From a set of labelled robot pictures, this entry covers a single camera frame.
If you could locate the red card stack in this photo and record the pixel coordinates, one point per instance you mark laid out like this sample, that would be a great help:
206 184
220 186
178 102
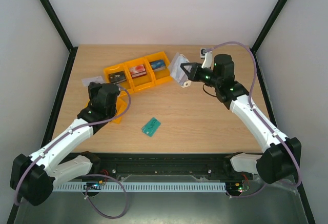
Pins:
137 71

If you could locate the left black frame post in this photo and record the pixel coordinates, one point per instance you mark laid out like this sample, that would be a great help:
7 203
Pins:
57 24

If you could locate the black aluminium frame rail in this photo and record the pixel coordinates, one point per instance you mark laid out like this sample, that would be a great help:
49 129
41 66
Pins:
210 166

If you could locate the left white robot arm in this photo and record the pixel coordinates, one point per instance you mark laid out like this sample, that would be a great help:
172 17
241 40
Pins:
34 177

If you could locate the white slotted cable duct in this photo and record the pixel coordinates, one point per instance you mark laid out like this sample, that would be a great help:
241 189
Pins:
144 187

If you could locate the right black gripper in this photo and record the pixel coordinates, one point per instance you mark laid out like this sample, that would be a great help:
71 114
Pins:
194 71

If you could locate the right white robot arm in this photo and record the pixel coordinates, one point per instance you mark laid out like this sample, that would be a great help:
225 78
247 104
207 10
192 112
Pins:
279 153

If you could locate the yellow bin with pink cards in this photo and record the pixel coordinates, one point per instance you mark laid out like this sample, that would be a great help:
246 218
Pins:
119 111

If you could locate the white credit card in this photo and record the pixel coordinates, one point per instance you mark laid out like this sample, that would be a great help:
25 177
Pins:
96 79

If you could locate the yellow bin with red cards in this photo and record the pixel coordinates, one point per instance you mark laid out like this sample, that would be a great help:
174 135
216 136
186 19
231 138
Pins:
142 82

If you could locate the yellow bin with black cards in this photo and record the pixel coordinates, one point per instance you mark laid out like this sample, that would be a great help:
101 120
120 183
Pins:
116 68

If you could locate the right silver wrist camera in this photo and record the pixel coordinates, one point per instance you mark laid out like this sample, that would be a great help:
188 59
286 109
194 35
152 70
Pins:
207 56

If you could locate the black card stack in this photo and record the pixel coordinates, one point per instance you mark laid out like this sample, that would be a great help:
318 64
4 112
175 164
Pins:
117 77

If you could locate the blue card stack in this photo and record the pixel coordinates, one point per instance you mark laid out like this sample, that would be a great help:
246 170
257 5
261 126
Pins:
158 65

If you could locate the teal VIP card stack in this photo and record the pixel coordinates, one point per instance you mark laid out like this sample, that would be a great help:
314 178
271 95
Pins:
151 126

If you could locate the black frame post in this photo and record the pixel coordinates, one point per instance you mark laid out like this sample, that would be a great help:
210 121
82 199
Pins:
268 25
57 24

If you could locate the yellow bin with blue cards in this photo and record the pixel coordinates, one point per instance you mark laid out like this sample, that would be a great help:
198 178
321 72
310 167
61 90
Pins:
162 76

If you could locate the right black frame post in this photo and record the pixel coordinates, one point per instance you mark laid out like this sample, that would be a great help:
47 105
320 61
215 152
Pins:
268 25

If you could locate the beige leather card holder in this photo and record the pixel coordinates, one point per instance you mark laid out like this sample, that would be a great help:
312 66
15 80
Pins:
176 72

